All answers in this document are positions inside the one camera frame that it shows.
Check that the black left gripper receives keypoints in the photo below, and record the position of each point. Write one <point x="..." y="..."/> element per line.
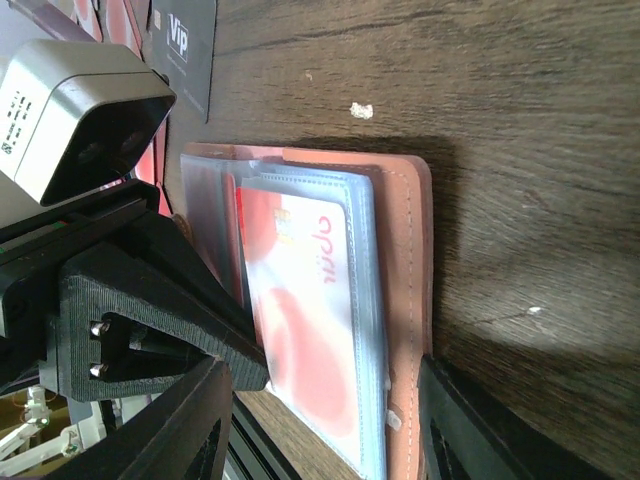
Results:
<point x="115" y="300"/>

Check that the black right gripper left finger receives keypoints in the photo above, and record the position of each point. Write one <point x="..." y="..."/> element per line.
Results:
<point x="183" y="434"/>

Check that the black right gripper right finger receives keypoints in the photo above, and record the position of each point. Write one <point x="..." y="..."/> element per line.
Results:
<point x="469" y="434"/>

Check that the black card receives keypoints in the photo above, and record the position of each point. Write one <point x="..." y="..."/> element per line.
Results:
<point x="183" y="35"/>

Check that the pile of red cards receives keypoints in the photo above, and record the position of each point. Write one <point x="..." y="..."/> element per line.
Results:
<point x="126" y="100"/>

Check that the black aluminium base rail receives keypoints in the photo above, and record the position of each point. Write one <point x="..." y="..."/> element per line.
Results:
<point x="251" y="454"/>

